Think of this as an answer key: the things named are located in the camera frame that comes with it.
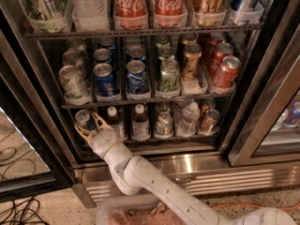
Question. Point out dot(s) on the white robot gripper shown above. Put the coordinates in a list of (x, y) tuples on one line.
[(102, 142)]

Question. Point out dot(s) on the blue silver redbull can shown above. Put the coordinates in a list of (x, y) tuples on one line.
[(85, 120)]

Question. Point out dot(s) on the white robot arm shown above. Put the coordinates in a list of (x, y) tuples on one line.
[(132, 173)]

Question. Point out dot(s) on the white green can front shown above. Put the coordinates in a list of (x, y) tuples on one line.
[(73, 83)]

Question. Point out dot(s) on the blue pepsi can front left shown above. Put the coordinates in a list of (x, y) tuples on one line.
[(105, 80)]

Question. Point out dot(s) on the blue pepsi can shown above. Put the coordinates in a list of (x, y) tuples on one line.
[(137, 80), (105, 80)]

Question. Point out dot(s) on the blue pepsi can front right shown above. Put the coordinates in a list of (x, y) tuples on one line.
[(137, 80)]

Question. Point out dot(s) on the open glass fridge door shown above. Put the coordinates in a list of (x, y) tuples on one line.
[(31, 162)]

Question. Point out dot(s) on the silver green can bottom shelf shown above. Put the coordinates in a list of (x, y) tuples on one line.
[(164, 125)]

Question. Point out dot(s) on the green can front middle shelf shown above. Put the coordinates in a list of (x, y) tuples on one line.
[(168, 76)]

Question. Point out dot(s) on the clear water bottle bottom shelf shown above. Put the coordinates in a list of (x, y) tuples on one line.
[(188, 120)]

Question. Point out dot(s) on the clear water bottle shelf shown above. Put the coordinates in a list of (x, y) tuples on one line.
[(90, 14), (188, 120)]

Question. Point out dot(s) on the copper can bottom shelf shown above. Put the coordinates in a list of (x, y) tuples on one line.
[(209, 121)]

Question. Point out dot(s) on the gold brown can front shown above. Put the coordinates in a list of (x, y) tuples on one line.
[(192, 53)]

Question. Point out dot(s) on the clear water bottle top shelf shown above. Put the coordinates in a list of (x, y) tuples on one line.
[(90, 14)]

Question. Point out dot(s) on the green tall can top shelf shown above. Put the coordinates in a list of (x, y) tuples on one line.
[(45, 2)]

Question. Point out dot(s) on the red coke can front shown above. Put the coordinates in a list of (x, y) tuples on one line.
[(226, 72)]

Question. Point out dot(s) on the red coke can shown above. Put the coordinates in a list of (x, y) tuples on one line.
[(221, 50), (226, 72)]

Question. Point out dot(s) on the red coke can middle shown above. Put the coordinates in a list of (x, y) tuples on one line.
[(221, 50)]

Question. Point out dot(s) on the gold tall can top shelf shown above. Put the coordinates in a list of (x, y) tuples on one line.
[(206, 12)]

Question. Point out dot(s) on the closed right fridge door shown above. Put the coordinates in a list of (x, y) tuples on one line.
[(267, 87)]

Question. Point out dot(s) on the blue can behind right door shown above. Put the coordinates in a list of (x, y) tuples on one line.
[(293, 118)]

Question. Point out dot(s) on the brown tea bottle left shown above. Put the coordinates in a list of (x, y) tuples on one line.
[(114, 119)]

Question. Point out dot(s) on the brown tea bottle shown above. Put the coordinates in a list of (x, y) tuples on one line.
[(114, 119), (140, 124)]

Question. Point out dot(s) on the brown tea bottle right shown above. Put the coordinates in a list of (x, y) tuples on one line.
[(140, 124)]

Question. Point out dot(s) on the clear plastic bin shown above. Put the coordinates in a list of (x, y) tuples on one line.
[(143, 209)]

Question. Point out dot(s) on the large coca-cola bottle left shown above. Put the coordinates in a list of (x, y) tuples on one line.
[(130, 8)]

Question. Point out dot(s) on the large coca-cola bottle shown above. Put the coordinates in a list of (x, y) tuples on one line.
[(168, 0), (130, 8)]

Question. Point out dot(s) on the large coca-cola bottle right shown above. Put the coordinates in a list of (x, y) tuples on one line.
[(168, 0)]

